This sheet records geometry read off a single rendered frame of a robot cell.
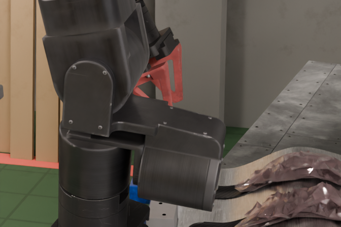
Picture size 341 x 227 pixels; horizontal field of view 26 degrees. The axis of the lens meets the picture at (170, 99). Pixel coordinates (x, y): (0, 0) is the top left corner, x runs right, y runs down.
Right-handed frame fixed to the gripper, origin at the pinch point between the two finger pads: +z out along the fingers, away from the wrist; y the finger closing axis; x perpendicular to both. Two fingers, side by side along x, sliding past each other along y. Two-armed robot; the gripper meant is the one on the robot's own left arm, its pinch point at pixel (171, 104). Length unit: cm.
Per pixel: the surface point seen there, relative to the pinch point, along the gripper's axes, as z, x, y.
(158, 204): 10.1, 5.3, -7.4
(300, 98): 25, -5, 62
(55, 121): 33, 117, 186
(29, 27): -7, 110, 194
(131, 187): 9.0, 10.8, -0.4
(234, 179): 16.0, -1.1, 7.3
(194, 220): 14.6, 2.3, -5.8
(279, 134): 23.3, -2.7, 40.2
